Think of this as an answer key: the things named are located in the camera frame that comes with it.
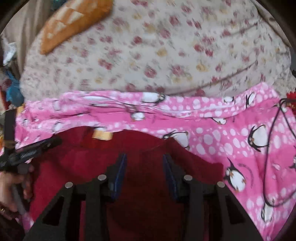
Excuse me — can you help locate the red knit garment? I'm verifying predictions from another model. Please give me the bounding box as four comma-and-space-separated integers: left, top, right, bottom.
29, 126, 223, 240

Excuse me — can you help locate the person's left hand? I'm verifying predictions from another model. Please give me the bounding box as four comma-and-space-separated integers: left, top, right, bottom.
1, 164, 34, 212

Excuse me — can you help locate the blue cloth item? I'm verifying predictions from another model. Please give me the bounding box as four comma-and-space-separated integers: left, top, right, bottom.
6, 70, 24, 107

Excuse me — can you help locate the pink penguin blanket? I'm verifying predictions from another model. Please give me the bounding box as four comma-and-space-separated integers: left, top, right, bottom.
16, 83, 295, 240

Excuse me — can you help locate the red yellow patterned cloth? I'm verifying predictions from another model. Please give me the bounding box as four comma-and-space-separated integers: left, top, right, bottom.
286, 90, 296, 105

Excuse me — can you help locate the floral cream bedsheet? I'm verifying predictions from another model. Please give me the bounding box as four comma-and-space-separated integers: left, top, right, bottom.
20, 1, 295, 100

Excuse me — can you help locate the orange checkered cushion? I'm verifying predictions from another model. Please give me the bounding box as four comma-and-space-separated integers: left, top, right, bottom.
40, 0, 113, 55

